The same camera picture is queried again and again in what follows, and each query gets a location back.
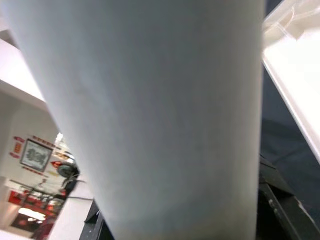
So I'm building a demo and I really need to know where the framed grey wall picture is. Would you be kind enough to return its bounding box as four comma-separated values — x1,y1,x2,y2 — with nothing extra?
19,138,55,173

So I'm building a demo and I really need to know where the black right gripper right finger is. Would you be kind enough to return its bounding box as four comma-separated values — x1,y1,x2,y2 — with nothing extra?
256,153,318,240

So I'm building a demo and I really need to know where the white plastic children table top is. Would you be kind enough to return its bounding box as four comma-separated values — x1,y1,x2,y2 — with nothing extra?
261,0,320,165

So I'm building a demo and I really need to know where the white plastic table leg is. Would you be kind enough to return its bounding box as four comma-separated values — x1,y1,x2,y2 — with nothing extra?
2,0,266,240

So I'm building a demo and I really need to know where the red shelf display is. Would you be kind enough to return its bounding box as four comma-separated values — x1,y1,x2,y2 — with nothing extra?
7,184,68,236

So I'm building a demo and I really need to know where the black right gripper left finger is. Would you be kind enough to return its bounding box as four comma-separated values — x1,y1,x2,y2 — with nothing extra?
79,198,115,240

